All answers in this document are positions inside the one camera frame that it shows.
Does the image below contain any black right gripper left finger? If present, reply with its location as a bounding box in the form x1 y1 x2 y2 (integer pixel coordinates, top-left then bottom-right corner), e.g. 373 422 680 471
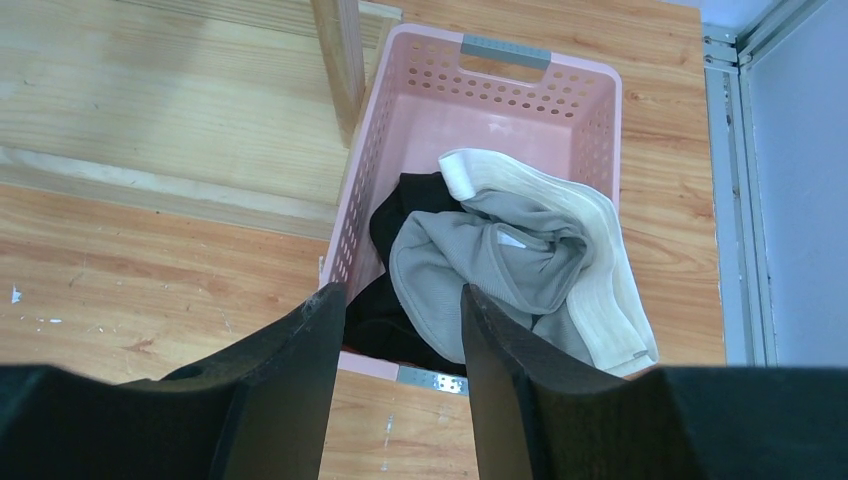
1 283 346 479

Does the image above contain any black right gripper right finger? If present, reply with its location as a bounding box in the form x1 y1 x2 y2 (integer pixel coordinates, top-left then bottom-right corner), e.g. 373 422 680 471
461 285 847 479

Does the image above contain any black underwear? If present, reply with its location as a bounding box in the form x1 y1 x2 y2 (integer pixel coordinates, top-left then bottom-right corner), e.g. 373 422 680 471
343 172 469 378

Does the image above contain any grey underwear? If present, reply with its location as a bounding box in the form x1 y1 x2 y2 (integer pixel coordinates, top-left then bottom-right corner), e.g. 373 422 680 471
387 148 659 377

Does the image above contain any wooden clothes rack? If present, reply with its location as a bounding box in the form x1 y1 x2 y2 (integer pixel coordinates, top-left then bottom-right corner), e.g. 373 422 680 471
0 0 404 241

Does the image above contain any pink plastic basket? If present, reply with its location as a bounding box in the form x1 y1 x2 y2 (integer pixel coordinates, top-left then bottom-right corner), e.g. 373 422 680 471
319 23 624 397

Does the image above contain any aluminium frame rail right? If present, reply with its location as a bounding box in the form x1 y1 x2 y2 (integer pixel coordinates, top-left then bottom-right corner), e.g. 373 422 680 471
702 1 823 367

